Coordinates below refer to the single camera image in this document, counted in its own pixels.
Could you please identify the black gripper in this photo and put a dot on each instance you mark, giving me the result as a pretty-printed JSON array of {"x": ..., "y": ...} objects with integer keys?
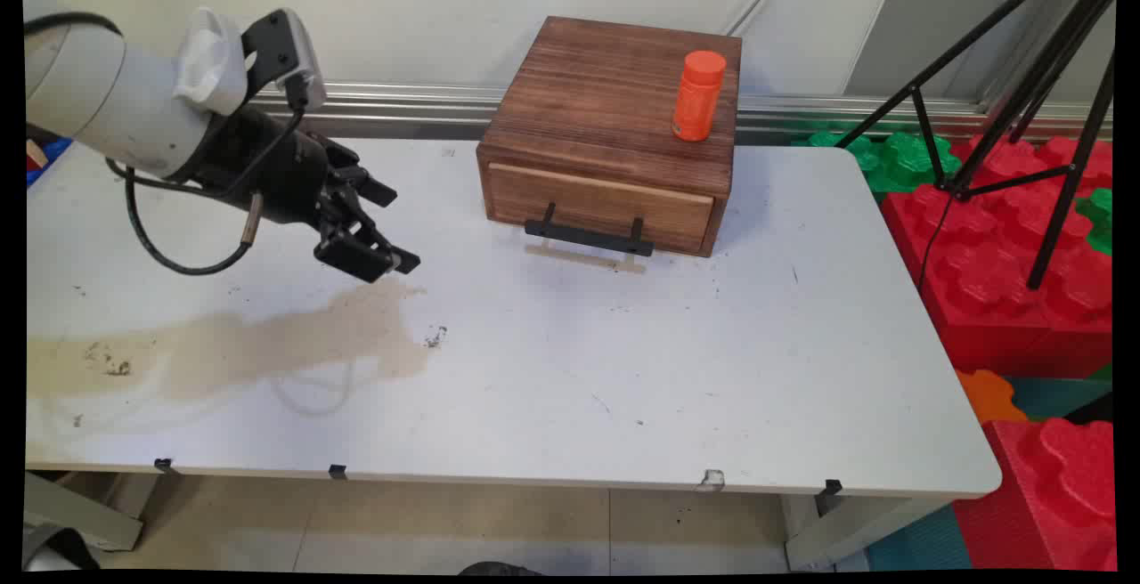
[{"x": 276, "y": 170}]

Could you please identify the wooden cabinet door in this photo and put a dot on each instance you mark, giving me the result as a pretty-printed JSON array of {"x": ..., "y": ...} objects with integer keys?
[{"x": 606, "y": 201}]

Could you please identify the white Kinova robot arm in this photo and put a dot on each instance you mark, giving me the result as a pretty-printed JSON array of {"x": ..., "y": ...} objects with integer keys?
[{"x": 107, "y": 94}]

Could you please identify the black tape piece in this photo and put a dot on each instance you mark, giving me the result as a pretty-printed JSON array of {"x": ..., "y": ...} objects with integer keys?
[
  {"x": 163, "y": 465},
  {"x": 337, "y": 472},
  {"x": 831, "y": 488}
]

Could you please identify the dark wooden drawer cabinet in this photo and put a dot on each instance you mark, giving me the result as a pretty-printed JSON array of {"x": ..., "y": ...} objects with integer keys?
[{"x": 606, "y": 94}]

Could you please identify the blue box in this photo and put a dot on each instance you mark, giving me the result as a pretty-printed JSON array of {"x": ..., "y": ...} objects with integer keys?
[{"x": 49, "y": 161}]

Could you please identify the orange plastic bottle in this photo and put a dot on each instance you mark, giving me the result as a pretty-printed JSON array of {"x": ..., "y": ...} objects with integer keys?
[{"x": 697, "y": 99}]

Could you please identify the grey table leg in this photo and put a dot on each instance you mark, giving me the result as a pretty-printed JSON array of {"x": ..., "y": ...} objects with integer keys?
[
  {"x": 80, "y": 513},
  {"x": 846, "y": 531}
]

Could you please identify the white tape piece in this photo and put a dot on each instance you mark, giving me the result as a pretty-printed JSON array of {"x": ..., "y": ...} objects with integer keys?
[{"x": 712, "y": 479}]

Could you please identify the large green foam block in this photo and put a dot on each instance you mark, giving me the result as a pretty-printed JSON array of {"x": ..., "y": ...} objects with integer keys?
[{"x": 899, "y": 161}]

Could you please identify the large red foam block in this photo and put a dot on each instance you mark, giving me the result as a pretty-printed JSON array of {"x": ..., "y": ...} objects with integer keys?
[{"x": 997, "y": 281}]

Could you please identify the orange foam mat piece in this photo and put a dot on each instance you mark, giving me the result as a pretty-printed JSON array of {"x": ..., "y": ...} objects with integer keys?
[{"x": 989, "y": 397}]

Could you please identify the black tripod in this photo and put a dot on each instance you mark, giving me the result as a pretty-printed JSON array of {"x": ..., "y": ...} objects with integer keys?
[{"x": 1060, "y": 41}]

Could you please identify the small green foam block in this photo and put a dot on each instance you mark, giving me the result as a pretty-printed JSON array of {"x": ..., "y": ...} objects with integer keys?
[{"x": 1100, "y": 214}]

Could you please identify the small red foam block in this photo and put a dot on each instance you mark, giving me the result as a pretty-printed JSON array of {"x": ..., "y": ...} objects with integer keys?
[{"x": 1051, "y": 495}]

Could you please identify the aluminium wall rail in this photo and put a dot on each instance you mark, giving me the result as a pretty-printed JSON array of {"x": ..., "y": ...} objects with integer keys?
[{"x": 427, "y": 101}]

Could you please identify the black and white wrist camera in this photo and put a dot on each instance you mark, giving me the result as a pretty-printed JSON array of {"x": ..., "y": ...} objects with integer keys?
[{"x": 283, "y": 50}]

